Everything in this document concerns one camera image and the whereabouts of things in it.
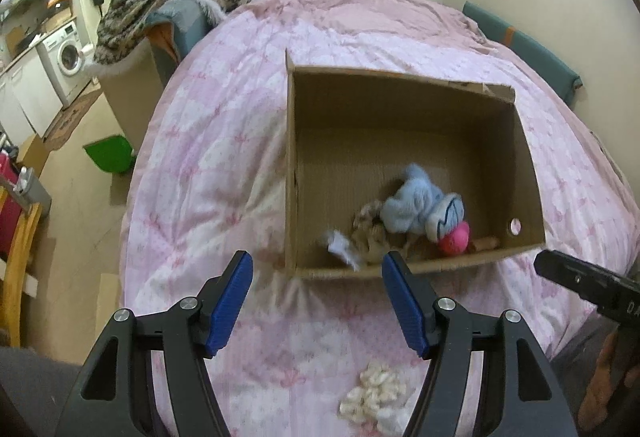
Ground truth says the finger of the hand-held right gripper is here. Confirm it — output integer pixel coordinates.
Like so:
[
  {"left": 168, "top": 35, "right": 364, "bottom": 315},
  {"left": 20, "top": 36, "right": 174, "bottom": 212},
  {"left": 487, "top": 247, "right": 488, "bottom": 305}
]
[{"left": 534, "top": 249, "right": 618, "bottom": 315}]

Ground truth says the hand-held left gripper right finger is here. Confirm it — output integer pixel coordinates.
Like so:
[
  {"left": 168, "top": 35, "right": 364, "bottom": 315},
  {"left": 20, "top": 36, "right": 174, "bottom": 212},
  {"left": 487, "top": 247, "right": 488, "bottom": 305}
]
[{"left": 381, "top": 251, "right": 576, "bottom": 437}]

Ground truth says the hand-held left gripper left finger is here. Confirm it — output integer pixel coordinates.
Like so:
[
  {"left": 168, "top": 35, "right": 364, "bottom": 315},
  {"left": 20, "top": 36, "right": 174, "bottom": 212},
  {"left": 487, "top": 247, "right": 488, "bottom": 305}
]
[{"left": 54, "top": 249, "right": 255, "bottom": 437}]

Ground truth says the pink silicone toy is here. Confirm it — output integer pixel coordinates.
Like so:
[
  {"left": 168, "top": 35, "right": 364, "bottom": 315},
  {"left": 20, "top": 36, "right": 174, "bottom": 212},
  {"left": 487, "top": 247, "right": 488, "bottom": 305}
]
[{"left": 438, "top": 222, "right": 472, "bottom": 258}]

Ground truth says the cream plush toy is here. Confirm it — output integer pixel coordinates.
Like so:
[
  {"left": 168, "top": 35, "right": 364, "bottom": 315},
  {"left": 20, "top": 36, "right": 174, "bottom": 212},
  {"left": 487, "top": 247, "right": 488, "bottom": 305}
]
[{"left": 339, "top": 362, "right": 416, "bottom": 435}]

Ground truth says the peach squeeze tube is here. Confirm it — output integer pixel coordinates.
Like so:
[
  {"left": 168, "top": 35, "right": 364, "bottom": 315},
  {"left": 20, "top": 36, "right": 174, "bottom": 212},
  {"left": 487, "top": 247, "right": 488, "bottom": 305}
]
[{"left": 467, "top": 237, "right": 501, "bottom": 254}]

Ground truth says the brown plush toy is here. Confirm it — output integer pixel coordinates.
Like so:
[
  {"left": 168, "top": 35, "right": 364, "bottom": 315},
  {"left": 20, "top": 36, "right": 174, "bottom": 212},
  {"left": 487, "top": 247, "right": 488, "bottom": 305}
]
[{"left": 350, "top": 200, "right": 416, "bottom": 263}]

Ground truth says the blue plush toy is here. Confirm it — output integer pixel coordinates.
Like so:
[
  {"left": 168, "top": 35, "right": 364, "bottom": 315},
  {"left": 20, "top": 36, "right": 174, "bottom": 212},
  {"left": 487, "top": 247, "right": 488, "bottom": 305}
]
[{"left": 380, "top": 163, "right": 466, "bottom": 240}]

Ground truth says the brown cardboard box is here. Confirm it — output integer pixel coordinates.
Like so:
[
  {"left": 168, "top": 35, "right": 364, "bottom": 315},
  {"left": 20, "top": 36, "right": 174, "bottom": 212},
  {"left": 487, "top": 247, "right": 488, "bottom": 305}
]
[{"left": 284, "top": 48, "right": 547, "bottom": 281}]

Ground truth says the person's right hand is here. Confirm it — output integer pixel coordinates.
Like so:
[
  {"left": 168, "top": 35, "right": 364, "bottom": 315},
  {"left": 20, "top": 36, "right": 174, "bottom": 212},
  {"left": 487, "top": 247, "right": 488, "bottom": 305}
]
[{"left": 577, "top": 329, "right": 633, "bottom": 433}]

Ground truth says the person's right leg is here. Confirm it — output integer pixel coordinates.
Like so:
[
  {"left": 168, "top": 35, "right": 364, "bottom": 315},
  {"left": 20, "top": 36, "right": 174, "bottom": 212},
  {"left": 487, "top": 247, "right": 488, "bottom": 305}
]
[{"left": 550, "top": 314, "right": 618, "bottom": 373}]

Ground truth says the person's leg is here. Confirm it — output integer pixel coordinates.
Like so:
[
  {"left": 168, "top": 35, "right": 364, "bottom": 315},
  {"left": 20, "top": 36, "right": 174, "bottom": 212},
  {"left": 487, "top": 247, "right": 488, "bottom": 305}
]
[
  {"left": 0, "top": 346, "right": 88, "bottom": 437},
  {"left": 550, "top": 314, "right": 618, "bottom": 373}
]

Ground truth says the pink patterned bedspread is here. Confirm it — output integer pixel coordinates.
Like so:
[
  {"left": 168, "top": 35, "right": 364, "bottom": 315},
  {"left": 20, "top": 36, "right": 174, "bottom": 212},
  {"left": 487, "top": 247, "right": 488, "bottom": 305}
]
[{"left": 120, "top": 0, "right": 640, "bottom": 437}]

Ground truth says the person's left leg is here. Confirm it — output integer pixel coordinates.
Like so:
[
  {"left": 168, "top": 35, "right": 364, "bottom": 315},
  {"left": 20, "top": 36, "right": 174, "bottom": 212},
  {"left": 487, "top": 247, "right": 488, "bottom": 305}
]
[{"left": 0, "top": 346, "right": 88, "bottom": 437}]

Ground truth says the yellow wooden chair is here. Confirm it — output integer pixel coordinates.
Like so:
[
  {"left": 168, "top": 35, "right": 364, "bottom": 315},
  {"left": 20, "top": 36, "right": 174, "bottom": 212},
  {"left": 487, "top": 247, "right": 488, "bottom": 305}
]
[{"left": 0, "top": 187, "right": 43, "bottom": 348}]

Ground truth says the grey bin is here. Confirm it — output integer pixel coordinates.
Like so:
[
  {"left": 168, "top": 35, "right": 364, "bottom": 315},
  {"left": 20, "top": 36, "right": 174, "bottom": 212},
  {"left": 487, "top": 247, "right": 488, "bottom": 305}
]
[{"left": 15, "top": 167, "right": 52, "bottom": 218}]

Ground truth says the teal headboard cushion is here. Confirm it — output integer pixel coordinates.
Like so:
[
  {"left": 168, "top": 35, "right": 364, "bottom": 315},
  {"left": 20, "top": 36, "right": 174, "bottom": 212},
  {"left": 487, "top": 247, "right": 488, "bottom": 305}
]
[{"left": 462, "top": 0, "right": 583, "bottom": 108}]

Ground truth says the tall beige box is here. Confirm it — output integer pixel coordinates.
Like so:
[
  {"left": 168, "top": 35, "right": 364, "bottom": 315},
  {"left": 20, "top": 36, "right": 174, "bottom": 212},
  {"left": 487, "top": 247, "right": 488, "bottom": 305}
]
[{"left": 100, "top": 42, "right": 166, "bottom": 158}]

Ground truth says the red bag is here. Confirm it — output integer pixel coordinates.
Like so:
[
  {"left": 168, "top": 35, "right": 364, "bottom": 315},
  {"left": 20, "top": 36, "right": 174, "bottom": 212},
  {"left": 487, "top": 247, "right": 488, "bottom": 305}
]
[{"left": 0, "top": 152, "right": 23, "bottom": 258}]

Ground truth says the brown doormat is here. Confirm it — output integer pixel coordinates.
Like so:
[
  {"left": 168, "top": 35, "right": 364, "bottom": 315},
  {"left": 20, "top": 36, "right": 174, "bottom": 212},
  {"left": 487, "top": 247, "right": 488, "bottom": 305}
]
[{"left": 42, "top": 82, "right": 103, "bottom": 150}]

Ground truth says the teal padded cushion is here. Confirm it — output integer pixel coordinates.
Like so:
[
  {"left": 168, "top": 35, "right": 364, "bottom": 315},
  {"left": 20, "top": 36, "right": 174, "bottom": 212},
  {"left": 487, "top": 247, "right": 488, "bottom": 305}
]
[{"left": 145, "top": 0, "right": 226, "bottom": 68}]

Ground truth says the white kitchen cabinet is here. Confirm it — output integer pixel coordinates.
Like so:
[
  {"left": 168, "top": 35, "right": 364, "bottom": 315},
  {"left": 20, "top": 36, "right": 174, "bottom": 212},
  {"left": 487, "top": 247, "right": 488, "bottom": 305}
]
[{"left": 0, "top": 50, "right": 63, "bottom": 138}]

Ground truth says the white washing machine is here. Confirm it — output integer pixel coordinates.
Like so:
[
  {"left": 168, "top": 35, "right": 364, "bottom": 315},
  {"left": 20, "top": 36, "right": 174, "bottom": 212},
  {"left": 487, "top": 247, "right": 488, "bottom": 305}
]
[{"left": 36, "top": 20, "right": 93, "bottom": 108}]

